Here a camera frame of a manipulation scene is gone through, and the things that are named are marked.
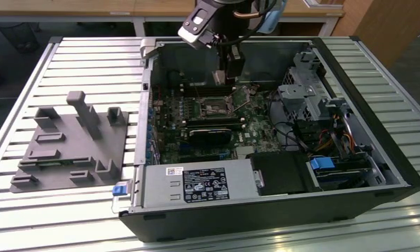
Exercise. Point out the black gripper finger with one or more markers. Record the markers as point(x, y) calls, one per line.
point(236, 69)
point(223, 55)

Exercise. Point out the silver green CPU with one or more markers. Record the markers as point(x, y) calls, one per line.
point(220, 77)

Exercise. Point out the thin metal locking lever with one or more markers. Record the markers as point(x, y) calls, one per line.
point(197, 95)
point(241, 104)

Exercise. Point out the black RAM slot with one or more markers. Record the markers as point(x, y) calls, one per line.
point(208, 86)
point(209, 89)
point(213, 125)
point(213, 121)
point(209, 94)

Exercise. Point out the CPU socket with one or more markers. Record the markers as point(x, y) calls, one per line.
point(215, 105)

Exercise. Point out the pale blue teach pendant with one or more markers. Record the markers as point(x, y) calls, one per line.
point(271, 18)

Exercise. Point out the silver perforated drive cage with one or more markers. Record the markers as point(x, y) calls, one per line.
point(293, 92)

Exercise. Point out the green motherboard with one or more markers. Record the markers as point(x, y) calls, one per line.
point(259, 126)

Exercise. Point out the black graphics card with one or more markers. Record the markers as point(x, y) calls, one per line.
point(209, 136)

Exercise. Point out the silver finned heat sink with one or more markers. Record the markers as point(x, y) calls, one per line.
point(248, 152)

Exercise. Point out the black plastic shroud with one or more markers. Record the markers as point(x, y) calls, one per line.
point(280, 173)

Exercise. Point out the white barcode sticker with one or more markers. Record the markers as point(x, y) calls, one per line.
point(175, 170)

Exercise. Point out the blue disk carrier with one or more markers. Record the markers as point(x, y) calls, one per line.
point(321, 164)

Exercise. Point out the wooden cabinet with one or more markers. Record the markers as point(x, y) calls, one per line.
point(388, 26)

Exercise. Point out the black rating label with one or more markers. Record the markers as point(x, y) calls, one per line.
point(207, 186)

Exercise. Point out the silver power supply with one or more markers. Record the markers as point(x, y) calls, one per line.
point(153, 189)

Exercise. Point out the grey parts rack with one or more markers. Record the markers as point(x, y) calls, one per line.
point(73, 147)

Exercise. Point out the blue case latch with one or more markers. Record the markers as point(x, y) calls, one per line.
point(119, 190)

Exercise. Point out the dark round bin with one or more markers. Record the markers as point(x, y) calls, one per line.
point(17, 34)

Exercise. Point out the black silver PC case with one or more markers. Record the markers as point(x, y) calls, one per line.
point(231, 225)

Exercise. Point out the green RAM stick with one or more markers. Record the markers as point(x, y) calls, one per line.
point(56, 164)

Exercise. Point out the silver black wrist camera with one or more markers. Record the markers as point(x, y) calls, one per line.
point(196, 23)

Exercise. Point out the wooden desk white frame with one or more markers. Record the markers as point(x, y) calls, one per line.
point(91, 13)

